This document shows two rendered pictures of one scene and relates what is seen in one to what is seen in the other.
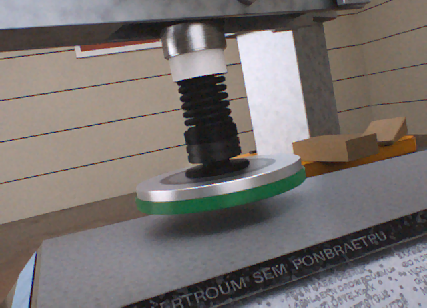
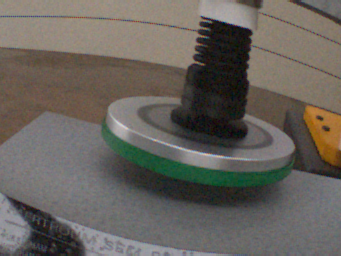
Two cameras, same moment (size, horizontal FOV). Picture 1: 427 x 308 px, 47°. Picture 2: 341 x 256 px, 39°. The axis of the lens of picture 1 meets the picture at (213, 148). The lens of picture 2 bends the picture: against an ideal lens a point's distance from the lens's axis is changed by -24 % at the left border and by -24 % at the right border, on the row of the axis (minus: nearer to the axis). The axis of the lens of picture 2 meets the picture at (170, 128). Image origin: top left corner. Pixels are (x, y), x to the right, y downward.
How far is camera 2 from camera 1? 0.22 m
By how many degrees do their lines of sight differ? 25
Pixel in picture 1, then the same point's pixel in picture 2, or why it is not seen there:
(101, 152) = (268, 41)
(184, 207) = (121, 149)
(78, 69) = not seen: outside the picture
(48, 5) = not seen: outside the picture
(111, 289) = (16, 180)
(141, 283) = (32, 190)
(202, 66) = (222, 12)
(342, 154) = not seen: outside the picture
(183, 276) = (58, 206)
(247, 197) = (187, 174)
